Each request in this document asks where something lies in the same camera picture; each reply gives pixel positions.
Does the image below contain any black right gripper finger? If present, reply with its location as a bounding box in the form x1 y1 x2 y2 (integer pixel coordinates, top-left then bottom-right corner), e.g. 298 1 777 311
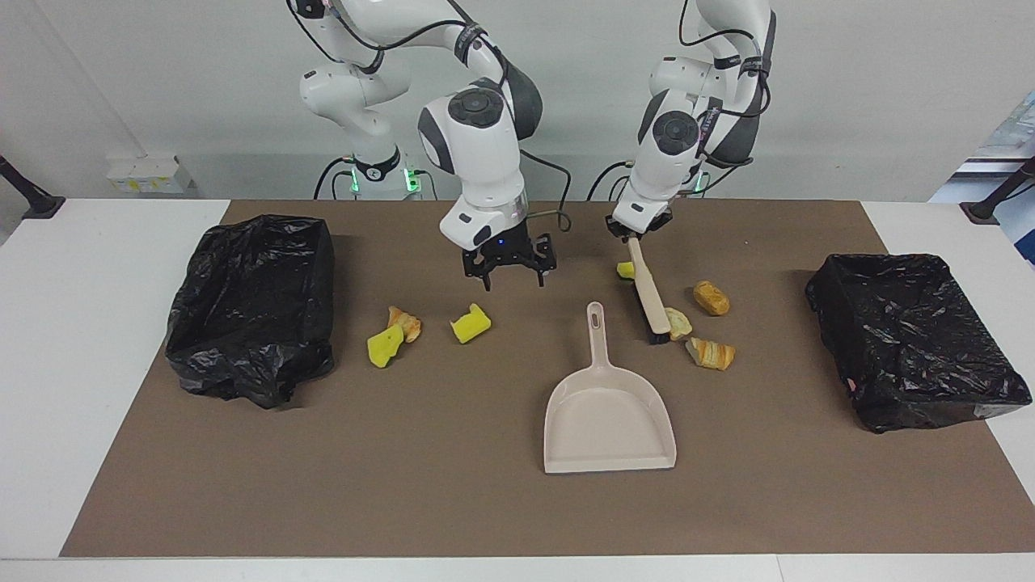
463 252 498 290
527 234 557 287

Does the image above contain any notched yellow sponge piece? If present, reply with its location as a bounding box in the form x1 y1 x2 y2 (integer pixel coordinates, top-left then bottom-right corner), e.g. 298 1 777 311
450 303 492 344

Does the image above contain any small striped croissant piece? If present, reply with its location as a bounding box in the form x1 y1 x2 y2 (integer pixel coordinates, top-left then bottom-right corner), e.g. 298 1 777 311
387 306 422 344

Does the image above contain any brown bread bun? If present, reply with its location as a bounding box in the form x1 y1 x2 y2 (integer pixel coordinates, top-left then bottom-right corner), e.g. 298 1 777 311
693 280 731 317

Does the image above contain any orange striped croissant piece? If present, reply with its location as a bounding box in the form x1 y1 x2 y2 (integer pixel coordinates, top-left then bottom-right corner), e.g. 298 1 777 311
686 336 737 372

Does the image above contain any beige plastic dustpan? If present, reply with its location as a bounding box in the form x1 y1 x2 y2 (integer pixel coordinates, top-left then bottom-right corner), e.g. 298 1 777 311
543 302 678 474

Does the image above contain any black bag-lined bin with knot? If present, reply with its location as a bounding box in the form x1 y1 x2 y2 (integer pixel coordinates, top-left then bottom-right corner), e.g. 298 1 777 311
165 214 336 410

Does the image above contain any black bag-lined bin pink mark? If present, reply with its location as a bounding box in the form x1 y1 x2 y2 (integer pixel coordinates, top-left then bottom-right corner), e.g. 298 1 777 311
805 253 1033 434

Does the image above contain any brown table mat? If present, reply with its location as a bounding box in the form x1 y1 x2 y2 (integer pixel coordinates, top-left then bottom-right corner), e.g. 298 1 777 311
61 200 1035 559

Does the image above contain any black clamp stand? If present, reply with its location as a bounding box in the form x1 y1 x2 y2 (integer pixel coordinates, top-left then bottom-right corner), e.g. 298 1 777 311
961 158 1035 226
0 155 65 221

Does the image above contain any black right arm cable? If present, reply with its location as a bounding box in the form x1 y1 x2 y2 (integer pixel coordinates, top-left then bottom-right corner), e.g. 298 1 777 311
287 0 572 235

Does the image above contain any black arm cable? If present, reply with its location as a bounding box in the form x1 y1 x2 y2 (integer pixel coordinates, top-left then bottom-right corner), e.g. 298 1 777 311
678 0 773 171
287 0 572 235

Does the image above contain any black left base cable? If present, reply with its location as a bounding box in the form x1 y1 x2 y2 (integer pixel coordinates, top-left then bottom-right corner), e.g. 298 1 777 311
588 160 648 200

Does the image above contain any black base cable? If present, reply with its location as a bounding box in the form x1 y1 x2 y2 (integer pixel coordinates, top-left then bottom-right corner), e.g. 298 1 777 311
588 160 648 200
314 158 357 200

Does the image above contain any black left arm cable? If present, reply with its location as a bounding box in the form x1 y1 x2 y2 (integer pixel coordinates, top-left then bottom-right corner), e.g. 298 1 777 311
678 0 773 171

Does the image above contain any black right base cable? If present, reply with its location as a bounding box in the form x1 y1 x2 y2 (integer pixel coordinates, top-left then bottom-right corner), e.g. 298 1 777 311
314 158 357 200

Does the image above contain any white wall socket box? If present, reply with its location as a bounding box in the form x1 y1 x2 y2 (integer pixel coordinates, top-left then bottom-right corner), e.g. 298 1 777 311
107 156 195 193

